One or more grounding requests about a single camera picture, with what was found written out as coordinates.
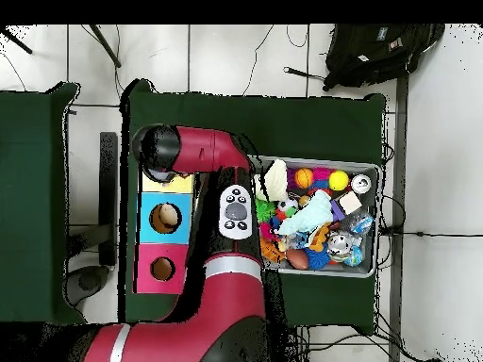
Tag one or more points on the clear mesh bin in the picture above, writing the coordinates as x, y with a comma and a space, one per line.
339, 270

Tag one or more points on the pink spiky ball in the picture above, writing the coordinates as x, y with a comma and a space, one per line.
323, 175

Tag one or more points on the black tripod leg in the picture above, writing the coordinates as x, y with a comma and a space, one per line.
16, 41
106, 45

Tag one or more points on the dark green side tablecloth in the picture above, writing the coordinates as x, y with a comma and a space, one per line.
38, 226

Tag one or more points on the wooden box with three holes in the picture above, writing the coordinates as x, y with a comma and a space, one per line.
145, 226

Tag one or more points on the orange plastic toy brick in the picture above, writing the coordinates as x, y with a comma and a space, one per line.
270, 250

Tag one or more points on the cream yellow cloth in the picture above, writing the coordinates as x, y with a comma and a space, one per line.
276, 181

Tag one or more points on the small soccer ball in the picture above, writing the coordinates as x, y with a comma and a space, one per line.
287, 207

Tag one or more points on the silver drink can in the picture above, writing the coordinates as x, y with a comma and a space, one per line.
339, 245

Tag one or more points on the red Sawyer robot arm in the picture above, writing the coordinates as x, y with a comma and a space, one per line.
219, 302

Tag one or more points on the small orange basketball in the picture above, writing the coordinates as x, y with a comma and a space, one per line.
303, 178

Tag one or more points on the black backpack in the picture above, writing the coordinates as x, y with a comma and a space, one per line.
377, 53

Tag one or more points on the grey round base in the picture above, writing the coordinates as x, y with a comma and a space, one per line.
87, 283

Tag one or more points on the mint green cloth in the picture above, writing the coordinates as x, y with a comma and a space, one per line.
311, 215

